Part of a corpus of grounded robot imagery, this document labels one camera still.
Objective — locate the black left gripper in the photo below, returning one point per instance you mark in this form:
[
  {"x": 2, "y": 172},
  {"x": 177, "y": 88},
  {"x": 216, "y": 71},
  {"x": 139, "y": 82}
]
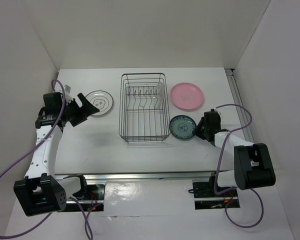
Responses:
[{"x": 82, "y": 113}]

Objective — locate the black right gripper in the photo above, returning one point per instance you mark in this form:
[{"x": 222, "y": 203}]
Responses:
[{"x": 198, "y": 132}]

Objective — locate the white plate dark rim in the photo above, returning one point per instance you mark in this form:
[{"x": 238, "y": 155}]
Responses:
[{"x": 102, "y": 100}]

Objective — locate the blue patterned small plate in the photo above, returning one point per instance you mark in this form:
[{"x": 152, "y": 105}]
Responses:
[{"x": 182, "y": 127}]

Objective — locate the pink plastic plate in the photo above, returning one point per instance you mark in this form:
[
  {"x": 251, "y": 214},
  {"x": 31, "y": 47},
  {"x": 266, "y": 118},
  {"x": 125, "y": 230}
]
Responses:
[{"x": 187, "y": 96}]

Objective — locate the clear glass plate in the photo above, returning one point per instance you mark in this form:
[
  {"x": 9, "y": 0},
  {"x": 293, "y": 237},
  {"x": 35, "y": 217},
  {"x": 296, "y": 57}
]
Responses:
[{"x": 159, "y": 95}]

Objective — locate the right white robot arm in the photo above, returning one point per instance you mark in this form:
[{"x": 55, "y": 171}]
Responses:
[{"x": 252, "y": 164}]

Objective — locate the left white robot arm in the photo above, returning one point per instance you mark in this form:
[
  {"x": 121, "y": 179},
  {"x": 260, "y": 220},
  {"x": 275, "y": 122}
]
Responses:
[{"x": 39, "y": 192}]

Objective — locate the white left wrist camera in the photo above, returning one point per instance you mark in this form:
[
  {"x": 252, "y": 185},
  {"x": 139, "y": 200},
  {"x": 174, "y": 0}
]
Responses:
[{"x": 67, "y": 90}]

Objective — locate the aluminium table edge rail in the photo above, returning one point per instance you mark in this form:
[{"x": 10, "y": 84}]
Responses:
[{"x": 140, "y": 176}]

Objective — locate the aluminium side rail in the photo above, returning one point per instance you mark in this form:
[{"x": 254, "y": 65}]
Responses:
[{"x": 243, "y": 116}]

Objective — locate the grey wire dish rack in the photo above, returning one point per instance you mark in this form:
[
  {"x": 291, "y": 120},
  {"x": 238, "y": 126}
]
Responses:
[{"x": 139, "y": 121}]

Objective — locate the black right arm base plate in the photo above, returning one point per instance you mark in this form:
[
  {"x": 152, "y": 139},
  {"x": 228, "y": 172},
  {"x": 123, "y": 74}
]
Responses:
[{"x": 205, "y": 190}]

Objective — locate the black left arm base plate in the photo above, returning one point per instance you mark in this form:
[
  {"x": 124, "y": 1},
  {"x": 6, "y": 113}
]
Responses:
[{"x": 88, "y": 191}]

